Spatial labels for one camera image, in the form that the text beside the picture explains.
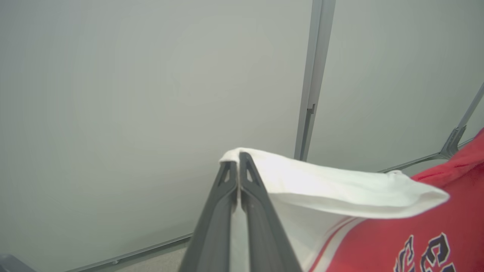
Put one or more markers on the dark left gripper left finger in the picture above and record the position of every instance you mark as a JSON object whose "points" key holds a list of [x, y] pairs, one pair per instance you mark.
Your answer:
{"points": [[215, 234]]}

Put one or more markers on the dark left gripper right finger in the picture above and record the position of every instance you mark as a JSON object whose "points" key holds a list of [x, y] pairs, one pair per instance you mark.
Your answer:
{"points": [[264, 234]]}

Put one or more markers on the red and white jersey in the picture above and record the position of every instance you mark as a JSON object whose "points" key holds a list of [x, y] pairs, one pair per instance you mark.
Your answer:
{"points": [[378, 234]]}

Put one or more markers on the grey baseboard strip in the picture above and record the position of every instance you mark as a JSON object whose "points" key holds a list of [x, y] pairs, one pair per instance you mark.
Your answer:
{"points": [[151, 247]]}

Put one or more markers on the grey diagonal metal brace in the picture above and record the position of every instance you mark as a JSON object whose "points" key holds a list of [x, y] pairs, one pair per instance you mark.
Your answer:
{"points": [[453, 139]]}

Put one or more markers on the grey metal post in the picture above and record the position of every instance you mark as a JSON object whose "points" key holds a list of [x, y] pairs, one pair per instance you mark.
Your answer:
{"points": [[314, 75]]}

